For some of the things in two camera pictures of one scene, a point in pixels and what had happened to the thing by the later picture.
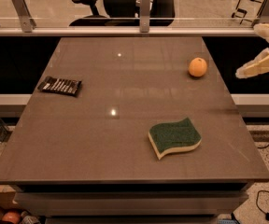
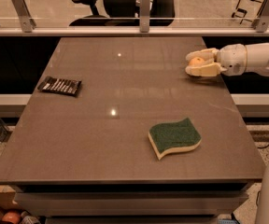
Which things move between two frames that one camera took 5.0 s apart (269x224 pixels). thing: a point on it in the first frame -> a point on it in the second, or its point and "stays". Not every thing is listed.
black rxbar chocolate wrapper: [58, 85] stays
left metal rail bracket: [27, 23] stays
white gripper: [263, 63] -> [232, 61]
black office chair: [120, 6] stays
